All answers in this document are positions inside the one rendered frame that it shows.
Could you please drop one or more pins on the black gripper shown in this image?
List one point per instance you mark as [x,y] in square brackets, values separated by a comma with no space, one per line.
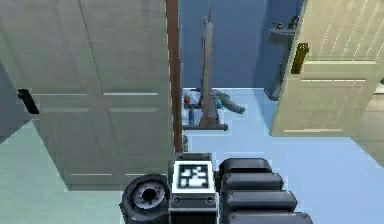
[146,198]

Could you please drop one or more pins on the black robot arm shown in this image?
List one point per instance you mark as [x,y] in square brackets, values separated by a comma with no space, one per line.
[246,190]

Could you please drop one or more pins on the grey-green room door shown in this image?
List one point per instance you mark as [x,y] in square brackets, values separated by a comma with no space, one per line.
[100,93]

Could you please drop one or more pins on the grey cart with bottles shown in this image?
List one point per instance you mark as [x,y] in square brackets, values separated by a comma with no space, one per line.
[208,100]

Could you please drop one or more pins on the cream room door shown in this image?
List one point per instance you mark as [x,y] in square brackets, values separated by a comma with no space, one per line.
[330,83]

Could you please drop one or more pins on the dark pedestal sink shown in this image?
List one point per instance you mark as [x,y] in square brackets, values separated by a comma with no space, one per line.
[282,43]

